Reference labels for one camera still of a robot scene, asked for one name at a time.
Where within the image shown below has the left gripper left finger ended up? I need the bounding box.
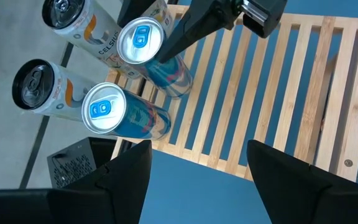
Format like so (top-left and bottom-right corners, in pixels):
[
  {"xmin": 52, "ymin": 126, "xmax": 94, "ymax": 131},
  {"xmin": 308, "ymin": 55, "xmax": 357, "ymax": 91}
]
[{"xmin": 47, "ymin": 139, "xmax": 154, "ymax": 224}]

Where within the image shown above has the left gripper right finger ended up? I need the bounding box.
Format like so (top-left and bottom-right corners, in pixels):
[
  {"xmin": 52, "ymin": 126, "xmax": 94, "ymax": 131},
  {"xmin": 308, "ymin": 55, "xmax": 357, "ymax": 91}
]
[{"xmin": 246, "ymin": 138, "xmax": 358, "ymax": 224}]

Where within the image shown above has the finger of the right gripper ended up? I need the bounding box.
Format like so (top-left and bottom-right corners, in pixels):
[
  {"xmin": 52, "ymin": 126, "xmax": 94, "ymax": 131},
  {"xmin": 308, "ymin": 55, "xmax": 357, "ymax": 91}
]
[
  {"xmin": 156, "ymin": 0, "xmax": 244, "ymax": 63},
  {"xmin": 117, "ymin": 0, "xmax": 157, "ymax": 29}
]

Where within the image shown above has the white orange Celsius can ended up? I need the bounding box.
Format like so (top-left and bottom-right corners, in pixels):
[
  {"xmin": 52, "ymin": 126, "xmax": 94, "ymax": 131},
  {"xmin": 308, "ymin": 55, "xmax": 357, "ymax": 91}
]
[
  {"xmin": 11, "ymin": 58, "xmax": 105, "ymax": 123},
  {"xmin": 149, "ymin": 0, "xmax": 176, "ymax": 35},
  {"xmin": 41, "ymin": 0, "xmax": 144, "ymax": 80}
]

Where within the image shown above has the blue silver Red Bull can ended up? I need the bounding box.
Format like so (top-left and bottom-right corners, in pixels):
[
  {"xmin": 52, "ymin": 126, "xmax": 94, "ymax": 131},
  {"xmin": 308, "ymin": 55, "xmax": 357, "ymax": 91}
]
[
  {"xmin": 116, "ymin": 16, "xmax": 195, "ymax": 100},
  {"xmin": 81, "ymin": 82, "xmax": 173, "ymax": 141}
]

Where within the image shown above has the slatted bamboo shelf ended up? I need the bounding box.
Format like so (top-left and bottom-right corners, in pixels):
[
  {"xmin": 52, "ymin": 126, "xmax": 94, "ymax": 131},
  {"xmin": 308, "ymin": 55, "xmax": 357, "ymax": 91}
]
[{"xmin": 106, "ymin": 4, "xmax": 358, "ymax": 183}]

